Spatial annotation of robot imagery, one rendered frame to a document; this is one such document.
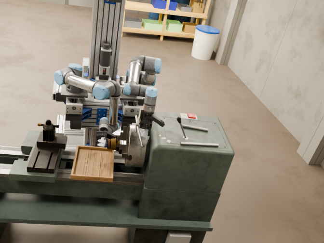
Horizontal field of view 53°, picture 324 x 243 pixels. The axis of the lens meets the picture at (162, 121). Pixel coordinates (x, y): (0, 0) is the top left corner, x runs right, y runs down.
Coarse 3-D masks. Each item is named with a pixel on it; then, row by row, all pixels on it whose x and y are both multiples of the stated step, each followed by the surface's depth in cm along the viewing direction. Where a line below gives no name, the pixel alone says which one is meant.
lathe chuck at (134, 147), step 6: (132, 126) 236; (132, 132) 231; (132, 138) 229; (138, 138) 230; (126, 144) 249; (132, 144) 228; (138, 144) 228; (132, 150) 228; (138, 150) 228; (132, 156) 229; (138, 156) 230; (126, 162) 233; (132, 162) 233; (138, 162) 233
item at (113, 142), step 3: (108, 141) 237; (111, 141) 237; (114, 141) 237; (117, 141) 239; (108, 144) 236; (111, 144) 236; (114, 144) 237; (117, 144) 238; (108, 147) 237; (111, 147) 237; (114, 147) 237
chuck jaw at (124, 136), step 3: (123, 126) 242; (123, 129) 240; (126, 129) 240; (120, 132) 242; (123, 132) 240; (126, 132) 240; (120, 135) 240; (123, 135) 240; (126, 135) 240; (117, 138) 239; (120, 138) 240; (123, 138) 240; (126, 138) 240
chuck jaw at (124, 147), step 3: (117, 147) 235; (120, 147) 235; (123, 147) 236; (126, 147) 237; (117, 150) 237; (120, 150) 233; (123, 150) 232; (126, 150) 233; (120, 153) 235; (123, 153) 229; (126, 153) 230; (123, 156) 231; (126, 156) 231; (129, 156) 229; (129, 159) 231
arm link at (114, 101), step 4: (116, 84) 251; (116, 92) 253; (120, 92) 259; (112, 96) 257; (116, 96) 257; (112, 100) 260; (116, 100) 260; (112, 104) 261; (116, 104) 262; (112, 108) 263; (116, 108) 264; (112, 112) 265; (116, 112) 266; (112, 116) 267; (116, 116) 268; (112, 120) 269; (116, 120) 270; (112, 124) 271; (116, 124) 273; (112, 128) 271; (116, 128) 275; (112, 132) 272
